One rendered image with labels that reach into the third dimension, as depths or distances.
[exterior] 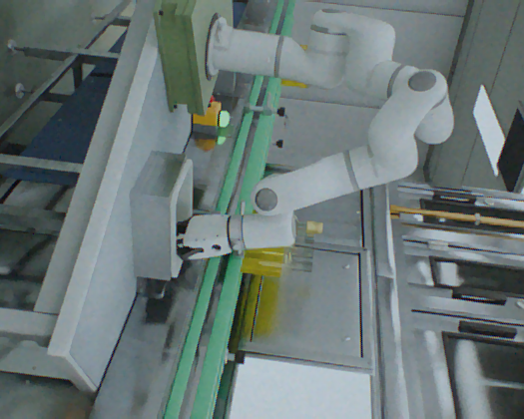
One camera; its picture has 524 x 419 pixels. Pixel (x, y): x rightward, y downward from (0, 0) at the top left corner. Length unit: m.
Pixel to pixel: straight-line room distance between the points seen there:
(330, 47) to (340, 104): 6.52
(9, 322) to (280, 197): 0.53
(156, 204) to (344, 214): 0.97
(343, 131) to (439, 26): 1.67
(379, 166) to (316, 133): 6.90
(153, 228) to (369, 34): 0.60
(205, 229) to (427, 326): 0.74
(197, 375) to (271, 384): 0.26
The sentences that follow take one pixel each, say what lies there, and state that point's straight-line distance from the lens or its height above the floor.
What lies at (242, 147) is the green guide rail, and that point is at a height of 0.91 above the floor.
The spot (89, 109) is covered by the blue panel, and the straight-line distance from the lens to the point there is 2.02.
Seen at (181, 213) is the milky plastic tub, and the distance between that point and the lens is 1.46.
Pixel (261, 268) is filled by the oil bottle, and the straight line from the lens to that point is 1.60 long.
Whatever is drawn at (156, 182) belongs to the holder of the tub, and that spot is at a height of 0.79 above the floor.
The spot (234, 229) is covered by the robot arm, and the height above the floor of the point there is 0.96.
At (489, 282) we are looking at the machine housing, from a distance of 2.01.
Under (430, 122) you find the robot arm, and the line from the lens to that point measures 1.28.
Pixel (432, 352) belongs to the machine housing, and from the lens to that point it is 1.73.
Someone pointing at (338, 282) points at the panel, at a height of 1.23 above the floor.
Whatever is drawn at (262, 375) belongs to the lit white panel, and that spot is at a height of 1.05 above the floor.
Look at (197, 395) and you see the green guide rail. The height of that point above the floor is 0.94.
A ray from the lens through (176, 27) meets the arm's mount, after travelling 1.34.
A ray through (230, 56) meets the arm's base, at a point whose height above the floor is 0.89.
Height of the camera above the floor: 1.07
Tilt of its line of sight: 3 degrees down
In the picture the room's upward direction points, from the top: 97 degrees clockwise
